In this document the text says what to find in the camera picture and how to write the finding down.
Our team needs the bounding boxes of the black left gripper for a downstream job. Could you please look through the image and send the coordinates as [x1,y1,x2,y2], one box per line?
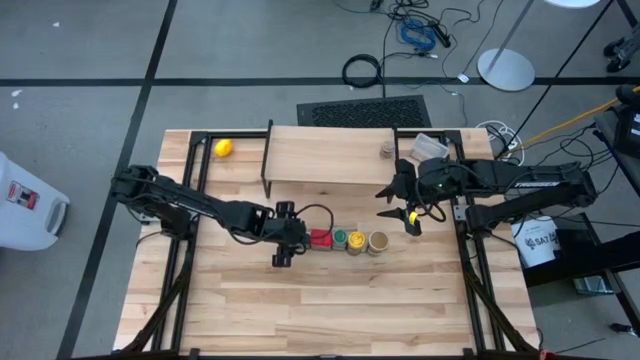
[259,199,312,269]

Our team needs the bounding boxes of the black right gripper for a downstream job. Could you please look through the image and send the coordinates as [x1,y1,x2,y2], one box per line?
[374,156,469,238]

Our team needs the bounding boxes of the red lid spice tin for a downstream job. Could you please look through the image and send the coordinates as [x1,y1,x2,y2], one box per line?
[309,228,335,252]

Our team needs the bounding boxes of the green lid spice jar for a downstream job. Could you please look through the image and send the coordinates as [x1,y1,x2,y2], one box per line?
[331,227,350,252]

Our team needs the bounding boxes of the yellow lid seasoning jar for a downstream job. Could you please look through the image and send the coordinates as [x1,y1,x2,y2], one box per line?
[346,229,368,257]

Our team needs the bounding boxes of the wooden shelf black metal legs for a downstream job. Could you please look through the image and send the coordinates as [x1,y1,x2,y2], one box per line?
[260,118,400,200]

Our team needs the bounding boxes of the clear plastic container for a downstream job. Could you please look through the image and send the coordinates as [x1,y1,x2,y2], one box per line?
[409,132,451,164]

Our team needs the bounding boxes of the black floor grate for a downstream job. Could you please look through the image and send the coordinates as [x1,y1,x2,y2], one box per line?
[295,94,433,130]

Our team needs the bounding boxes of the white printed bucket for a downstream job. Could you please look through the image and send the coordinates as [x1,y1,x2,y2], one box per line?
[510,214,562,269]

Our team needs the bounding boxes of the grey round base lamp stand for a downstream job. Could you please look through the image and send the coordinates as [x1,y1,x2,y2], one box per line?
[476,0,537,93]

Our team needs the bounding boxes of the black power strip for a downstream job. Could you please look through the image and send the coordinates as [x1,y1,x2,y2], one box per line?
[428,20,454,50]

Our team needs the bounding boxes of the black side cart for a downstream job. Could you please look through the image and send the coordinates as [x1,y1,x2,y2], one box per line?
[519,212,640,331]

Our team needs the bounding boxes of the black electronic device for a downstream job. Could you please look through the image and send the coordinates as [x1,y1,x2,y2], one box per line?
[613,84,640,157]

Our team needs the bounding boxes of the white plastic bin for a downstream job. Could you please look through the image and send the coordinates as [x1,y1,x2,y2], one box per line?
[0,150,72,253]

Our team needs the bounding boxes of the black wheeled base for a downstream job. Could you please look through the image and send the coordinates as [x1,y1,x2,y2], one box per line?
[602,24,640,75]

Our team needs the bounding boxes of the black metal table frame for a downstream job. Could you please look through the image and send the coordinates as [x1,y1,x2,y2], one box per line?
[113,128,544,360]

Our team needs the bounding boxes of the coiled black cable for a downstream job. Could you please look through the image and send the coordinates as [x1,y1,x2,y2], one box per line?
[341,53,384,90]

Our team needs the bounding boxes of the coiled blue cable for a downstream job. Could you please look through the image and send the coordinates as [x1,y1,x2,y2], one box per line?
[397,18,438,53]

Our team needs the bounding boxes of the yellow cable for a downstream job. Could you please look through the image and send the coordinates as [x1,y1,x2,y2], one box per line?
[509,84,640,151]

